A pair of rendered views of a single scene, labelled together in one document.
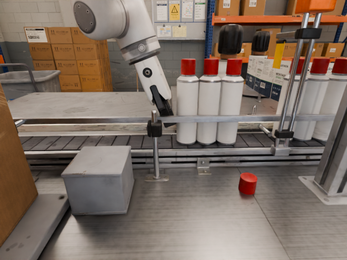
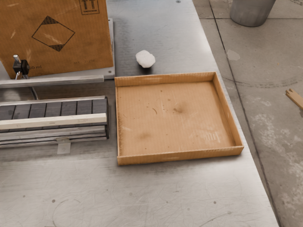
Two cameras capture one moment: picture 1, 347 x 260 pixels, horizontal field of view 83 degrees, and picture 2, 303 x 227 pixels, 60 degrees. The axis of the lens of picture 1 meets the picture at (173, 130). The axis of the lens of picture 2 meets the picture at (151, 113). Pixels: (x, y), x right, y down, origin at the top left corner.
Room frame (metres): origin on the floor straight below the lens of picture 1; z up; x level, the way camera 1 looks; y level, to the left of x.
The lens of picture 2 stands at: (0.87, 0.61, 1.41)
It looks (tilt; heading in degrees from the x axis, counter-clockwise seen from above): 52 degrees down; 174
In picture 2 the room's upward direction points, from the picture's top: 2 degrees clockwise
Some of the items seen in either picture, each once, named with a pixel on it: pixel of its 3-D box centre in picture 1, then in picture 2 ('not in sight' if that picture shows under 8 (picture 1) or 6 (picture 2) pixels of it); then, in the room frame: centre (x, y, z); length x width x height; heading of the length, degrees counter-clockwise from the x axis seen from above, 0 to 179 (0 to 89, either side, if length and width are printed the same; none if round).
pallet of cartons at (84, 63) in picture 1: (76, 69); not in sight; (3.94, 1.86, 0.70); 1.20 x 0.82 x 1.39; 93
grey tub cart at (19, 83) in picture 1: (31, 101); not in sight; (2.39, 1.76, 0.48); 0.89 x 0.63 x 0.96; 16
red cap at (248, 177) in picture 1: (247, 182); not in sight; (0.34, -0.16, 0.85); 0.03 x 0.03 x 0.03
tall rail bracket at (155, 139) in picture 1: (155, 142); not in sight; (0.40, 0.04, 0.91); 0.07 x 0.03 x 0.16; 2
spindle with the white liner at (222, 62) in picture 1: (227, 69); not in sight; (0.76, -0.20, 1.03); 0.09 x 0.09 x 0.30
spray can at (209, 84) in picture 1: (208, 103); not in sight; (0.47, -0.09, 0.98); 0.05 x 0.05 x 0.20
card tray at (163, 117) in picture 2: not in sight; (172, 113); (0.45, 0.71, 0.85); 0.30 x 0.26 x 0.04; 92
